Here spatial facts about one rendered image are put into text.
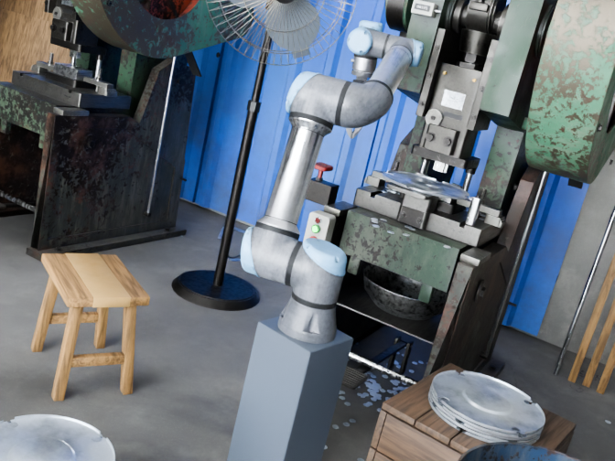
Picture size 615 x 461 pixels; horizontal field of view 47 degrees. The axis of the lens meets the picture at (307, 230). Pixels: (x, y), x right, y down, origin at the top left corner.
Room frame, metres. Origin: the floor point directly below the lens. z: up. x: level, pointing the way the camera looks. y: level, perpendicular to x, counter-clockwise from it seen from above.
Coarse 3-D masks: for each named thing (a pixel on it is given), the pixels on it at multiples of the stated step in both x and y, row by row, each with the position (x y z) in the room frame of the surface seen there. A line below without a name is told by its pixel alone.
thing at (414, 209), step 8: (392, 184) 2.17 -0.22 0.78; (408, 192) 2.12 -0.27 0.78; (416, 192) 2.13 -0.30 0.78; (408, 200) 2.24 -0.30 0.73; (416, 200) 2.23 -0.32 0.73; (424, 200) 2.22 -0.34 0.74; (432, 200) 2.22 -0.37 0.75; (400, 208) 2.26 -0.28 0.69; (408, 208) 2.24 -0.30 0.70; (416, 208) 2.23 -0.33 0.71; (424, 208) 2.22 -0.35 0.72; (432, 208) 2.24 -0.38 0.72; (400, 216) 2.24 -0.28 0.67; (408, 216) 2.24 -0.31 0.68; (416, 216) 2.23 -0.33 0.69; (424, 216) 2.22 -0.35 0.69; (408, 224) 2.24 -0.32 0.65; (416, 224) 2.22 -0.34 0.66; (424, 224) 2.22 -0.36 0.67
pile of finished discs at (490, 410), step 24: (432, 384) 1.66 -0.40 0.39; (456, 384) 1.70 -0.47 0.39; (480, 384) 1.74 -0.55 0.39; (504, 384) 1.77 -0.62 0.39; (432, 408) 1.61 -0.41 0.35; (456, 408) 1.57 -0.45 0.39; (480, 408) 1.59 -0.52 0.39; (504, 408) 1.62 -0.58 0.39; (528, 408) 1.66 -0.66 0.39; (480, 432) 1.51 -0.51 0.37; (504, 432) 1.50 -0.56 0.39; (528, 432) 1.52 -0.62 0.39
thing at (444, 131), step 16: (448, 64) 2.34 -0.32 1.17; (464, 64) 2.36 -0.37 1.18; (448, 80) 2.33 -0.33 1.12; (464, 80) 2.31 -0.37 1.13; (432, 96) 2.35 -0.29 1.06; (448, 96) 2.33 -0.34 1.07; (464, 96) 2.30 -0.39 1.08; (432, 112) 2.33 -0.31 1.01; (448, 112) 2.32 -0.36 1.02; (464, 112) 2.30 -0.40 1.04; (432, 128) 2.31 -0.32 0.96; (448, 128) 2.30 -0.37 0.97; (464, 128) 2.29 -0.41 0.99; (432, 144) 2.30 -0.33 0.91; (448, 144) 2.26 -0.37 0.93; (464, 144) 2.29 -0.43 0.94
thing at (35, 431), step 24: (0, 432) 1.28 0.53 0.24; (24, 432) 1.30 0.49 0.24; (48, 432) 1.31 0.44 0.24; (72, 432) 1.33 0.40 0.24; (96, 432) 1.35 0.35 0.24; (0, 456) 1.20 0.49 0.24; (24, 456) 1.21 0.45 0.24; (48, 456) 1.23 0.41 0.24; (72, 456) 1.25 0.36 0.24; (96, 456) 1.27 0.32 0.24
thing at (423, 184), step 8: (384, 176) 2.24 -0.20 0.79; (392, 176) 2.30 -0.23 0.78; (400, 176) 2.34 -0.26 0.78; (408, 176) 2.38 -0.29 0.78; (416, 176) 2.42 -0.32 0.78; (424, 176) 2.42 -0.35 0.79; (400, 184) 2.17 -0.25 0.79; (408, 184) 2.22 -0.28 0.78; (416, 184) 2.23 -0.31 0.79; (424, 184) 2.26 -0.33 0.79; (432, 184) 2.29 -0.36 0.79; (440, 184) 2.37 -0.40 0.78; (448, 184) 2.39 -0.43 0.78; (424, 192) 2.14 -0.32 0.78; (432, 192) 2.18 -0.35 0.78; (440, 192) 2.21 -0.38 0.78; (448, 192) 2.25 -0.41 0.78; (456, 192) 2.28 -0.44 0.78; (464, 192) 2.32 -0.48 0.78
